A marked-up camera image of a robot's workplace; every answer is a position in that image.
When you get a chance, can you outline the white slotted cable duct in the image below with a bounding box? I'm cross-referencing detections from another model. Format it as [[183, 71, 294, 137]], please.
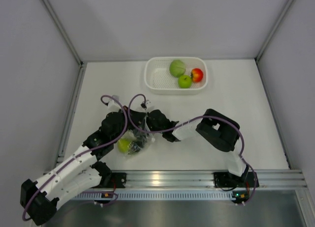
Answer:
[[71, 190, 238, 201]]

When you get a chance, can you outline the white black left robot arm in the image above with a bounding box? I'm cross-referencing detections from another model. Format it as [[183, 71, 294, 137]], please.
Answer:
[[20, 107, 147, 226]]

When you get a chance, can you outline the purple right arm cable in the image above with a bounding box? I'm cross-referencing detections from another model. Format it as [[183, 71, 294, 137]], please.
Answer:
[[127, 94, 258, 178]]

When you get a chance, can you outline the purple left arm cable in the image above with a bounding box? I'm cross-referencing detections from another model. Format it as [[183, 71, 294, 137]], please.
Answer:
[[22, 95, 128, 222]]

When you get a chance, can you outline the clear polka dot zip bag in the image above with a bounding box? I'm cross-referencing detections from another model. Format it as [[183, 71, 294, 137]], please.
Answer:
[[117, 110, 155, 156]]

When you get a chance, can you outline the white perforated plastic basket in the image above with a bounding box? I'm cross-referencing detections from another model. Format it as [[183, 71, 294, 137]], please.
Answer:
[[144, 57, 208, 95]]

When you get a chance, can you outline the green fake apple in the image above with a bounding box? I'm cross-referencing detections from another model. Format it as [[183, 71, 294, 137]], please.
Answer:
[[117, 138, 131, 154], [178, 75, 192, 89]]

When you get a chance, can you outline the aluminium frame post right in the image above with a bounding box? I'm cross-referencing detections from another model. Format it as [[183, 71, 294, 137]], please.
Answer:
[[255, 0, 296, 64]]

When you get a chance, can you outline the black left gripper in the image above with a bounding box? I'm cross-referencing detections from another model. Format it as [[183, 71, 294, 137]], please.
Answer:
[[111, 105, 147, 143]]

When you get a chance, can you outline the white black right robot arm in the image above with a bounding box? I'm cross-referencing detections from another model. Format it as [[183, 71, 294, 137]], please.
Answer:
[[147, 109, 259, 191]]

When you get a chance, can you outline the pale green fake cabbage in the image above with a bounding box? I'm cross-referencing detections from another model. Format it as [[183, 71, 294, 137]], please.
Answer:
[[169, 60, 186, 78]]

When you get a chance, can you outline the aluminium frame post left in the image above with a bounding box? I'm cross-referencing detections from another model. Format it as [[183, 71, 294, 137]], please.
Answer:
[[40, 0, 83, 66]]

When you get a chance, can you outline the aluminium frame post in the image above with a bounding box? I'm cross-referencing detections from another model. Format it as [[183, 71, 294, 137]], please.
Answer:
[[40, 0, 83, 66], [255, 0, 296, 64]]

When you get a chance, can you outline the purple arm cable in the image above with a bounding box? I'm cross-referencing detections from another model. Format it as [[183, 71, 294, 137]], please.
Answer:
[[127, 94, 258, 178], [22, 95, 128, 222]]

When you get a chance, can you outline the dark green fake vegetable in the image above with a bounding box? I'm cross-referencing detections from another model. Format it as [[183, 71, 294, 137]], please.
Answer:
[[128, 135, 148, 155]]

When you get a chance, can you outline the orange red fake tomato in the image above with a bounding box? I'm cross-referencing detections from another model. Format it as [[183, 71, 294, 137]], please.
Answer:
[[190, 68, 204, 83]]

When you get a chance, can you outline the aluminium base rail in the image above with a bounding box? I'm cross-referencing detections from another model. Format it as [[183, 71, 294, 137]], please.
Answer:
[[39, 169, 307, 190]]

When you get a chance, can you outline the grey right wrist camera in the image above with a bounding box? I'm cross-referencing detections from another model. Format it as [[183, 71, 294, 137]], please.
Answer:
[[140, 100, 155, 113]]

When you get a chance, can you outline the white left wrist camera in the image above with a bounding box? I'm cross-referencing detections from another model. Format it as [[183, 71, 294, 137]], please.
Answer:
[[106, 95, 121, 111]]

